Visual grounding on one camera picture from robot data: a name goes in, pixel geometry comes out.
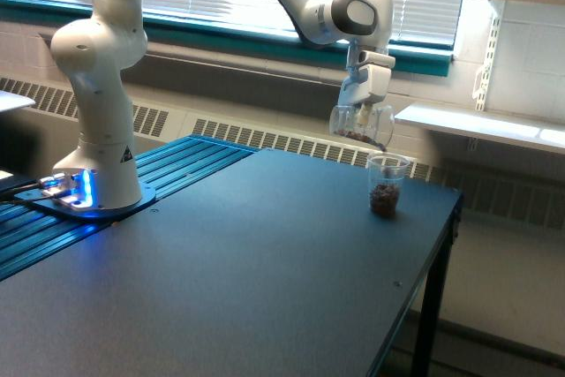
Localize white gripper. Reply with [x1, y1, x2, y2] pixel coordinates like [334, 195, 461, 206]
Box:
[337, 49, 396, 126]

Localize clear cup with brown beans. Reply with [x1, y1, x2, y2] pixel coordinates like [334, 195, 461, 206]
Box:
[328, 103, 395, 152]

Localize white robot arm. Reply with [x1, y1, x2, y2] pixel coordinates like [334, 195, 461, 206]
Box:
[44, 0, 396, 213]

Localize clear plastic cup on table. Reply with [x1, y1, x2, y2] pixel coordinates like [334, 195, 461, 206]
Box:
[367, 153, 411, 218]

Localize baseboard radiator vent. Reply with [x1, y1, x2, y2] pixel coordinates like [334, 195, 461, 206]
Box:
[1, 77, 564, 230]

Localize black table leg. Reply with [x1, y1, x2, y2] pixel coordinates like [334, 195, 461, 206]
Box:
[411, 199, 463, 376]

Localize white object at left edge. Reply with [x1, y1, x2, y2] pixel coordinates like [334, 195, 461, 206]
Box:
[0, 91, 35, 113]

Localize white shelf rail bracket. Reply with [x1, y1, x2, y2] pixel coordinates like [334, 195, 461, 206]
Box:
[472, 0, 505, 112]

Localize white lower wall shelf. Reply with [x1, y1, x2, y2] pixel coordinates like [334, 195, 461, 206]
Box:
[395, 102, 564, 155]

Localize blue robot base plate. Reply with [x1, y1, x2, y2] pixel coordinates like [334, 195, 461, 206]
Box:
[15, 184, 156, 222]

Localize blue aluminium rail bed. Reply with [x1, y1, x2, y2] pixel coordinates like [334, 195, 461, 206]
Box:
[1, 136, 254, 278]

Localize black cables at base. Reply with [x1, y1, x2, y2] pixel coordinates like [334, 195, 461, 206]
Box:
[0, 177, 67, 206]

